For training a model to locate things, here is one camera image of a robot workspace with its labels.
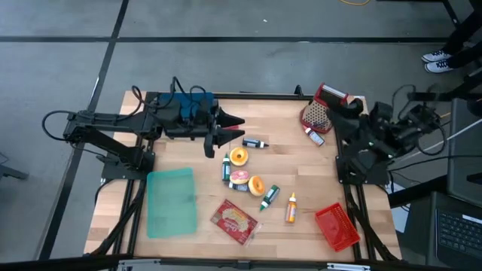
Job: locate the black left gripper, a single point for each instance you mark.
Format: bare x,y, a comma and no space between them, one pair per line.
188,128

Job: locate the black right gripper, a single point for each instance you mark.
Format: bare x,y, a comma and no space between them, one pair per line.
374,128

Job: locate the black food colouring bottle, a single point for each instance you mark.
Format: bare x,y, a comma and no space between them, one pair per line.
252,143

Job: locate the orange toy donut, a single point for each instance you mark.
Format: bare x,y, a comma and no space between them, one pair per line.
234,161

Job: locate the pink food colouring bottle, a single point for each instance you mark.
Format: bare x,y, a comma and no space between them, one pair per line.
315,137

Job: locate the white marker tube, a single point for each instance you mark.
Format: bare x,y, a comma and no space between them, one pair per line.
226,169

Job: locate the pink frosted toy donut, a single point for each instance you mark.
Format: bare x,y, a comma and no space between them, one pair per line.
235,178

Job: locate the dark blue colouring bottle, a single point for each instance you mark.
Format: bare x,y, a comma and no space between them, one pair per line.
235,187

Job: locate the blue frosted toy donut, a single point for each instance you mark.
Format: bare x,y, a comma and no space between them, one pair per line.
253,190

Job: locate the green food colouring bottle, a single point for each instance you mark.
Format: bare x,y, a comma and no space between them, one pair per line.
271,195

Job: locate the red snack packet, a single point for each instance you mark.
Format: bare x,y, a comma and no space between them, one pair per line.
233,222

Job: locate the yellow food colouring bottle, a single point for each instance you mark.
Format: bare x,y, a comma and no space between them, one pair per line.
291,211

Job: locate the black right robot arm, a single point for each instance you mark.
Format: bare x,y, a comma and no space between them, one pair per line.
361,162

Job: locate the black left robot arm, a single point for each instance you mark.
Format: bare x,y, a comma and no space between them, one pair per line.
113,143

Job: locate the blue plastic bin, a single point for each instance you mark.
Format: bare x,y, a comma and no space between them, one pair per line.
192,107

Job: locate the black floor stand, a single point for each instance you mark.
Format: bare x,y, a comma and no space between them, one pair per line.
433,96

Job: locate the green translucent plastic tray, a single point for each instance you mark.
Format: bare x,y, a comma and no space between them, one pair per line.
171,203

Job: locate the person's white shoe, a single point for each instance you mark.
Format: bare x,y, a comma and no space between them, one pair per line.
435,56
437,67

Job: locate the red plastic basket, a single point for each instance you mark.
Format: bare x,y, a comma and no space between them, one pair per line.
337,227

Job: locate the grey monitor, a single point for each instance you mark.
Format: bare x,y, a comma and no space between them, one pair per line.
463,169

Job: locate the grey cabinet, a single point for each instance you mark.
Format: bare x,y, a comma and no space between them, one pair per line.
418,233

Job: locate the person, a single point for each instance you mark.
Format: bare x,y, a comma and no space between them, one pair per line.
463,34

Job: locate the laptop with dark keyboard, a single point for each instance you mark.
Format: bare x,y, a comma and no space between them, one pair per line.
455,229

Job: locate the black stand foot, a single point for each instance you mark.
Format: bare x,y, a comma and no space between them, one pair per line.
11,172

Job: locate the black aluminium table frame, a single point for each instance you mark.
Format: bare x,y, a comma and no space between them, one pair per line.
263,96

